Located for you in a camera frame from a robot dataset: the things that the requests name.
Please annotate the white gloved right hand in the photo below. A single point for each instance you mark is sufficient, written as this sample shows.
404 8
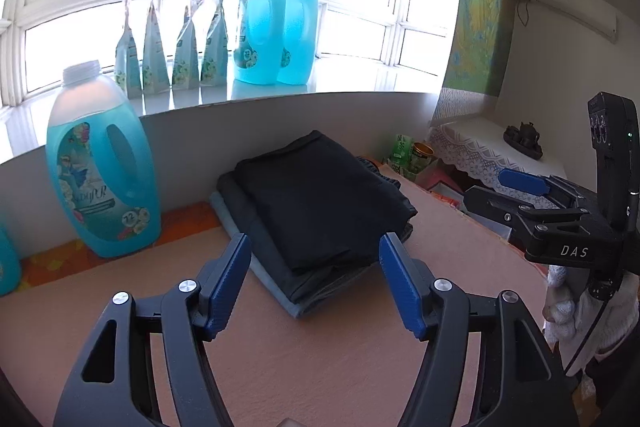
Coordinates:
568 318

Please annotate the green box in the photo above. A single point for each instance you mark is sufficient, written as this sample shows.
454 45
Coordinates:
400 155

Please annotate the black camera box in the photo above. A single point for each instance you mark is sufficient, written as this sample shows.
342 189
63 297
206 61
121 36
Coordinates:
615 138

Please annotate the black pants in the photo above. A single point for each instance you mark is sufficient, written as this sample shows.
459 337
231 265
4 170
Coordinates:
321 205

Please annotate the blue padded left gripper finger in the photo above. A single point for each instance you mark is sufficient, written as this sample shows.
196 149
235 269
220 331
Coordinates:
551 192

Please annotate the peach blanket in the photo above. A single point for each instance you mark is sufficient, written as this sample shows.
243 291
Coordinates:
350 363

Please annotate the white air conditioner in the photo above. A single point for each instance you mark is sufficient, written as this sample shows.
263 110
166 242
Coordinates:
597 15

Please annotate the left blue detergent bottle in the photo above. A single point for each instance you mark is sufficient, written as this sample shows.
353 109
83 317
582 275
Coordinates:
10 264

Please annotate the dark grey folded garment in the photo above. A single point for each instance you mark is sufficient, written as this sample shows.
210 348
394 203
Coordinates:
297 288

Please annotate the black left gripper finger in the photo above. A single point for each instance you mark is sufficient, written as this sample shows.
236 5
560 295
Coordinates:
506 210

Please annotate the right blue detergent bottle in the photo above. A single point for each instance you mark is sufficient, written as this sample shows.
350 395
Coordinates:
101 165

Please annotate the dark teapot tray set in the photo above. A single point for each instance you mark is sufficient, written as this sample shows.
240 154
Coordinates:
524 139

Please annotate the green yellow curtain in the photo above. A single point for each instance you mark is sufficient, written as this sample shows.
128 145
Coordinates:
481 46

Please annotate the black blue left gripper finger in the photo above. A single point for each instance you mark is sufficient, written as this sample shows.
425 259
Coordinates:
485 362
112 381

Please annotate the black jacket sleeve forearm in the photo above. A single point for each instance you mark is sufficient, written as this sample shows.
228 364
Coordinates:
616 379

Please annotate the white lace tablecloth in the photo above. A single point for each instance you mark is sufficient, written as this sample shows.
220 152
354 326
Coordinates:
476 146

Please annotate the refill pouch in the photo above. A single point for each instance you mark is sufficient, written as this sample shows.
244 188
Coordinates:
154 70
185 70
215 57
127 66

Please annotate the gold lidded jar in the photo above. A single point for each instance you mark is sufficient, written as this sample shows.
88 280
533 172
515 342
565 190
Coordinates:
422 155

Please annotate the blue detergent bottle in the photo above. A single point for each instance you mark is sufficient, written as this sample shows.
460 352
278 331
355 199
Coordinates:
10 264
101 165

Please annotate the blue bottle on windowsill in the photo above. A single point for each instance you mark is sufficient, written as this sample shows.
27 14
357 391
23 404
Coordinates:
258 52

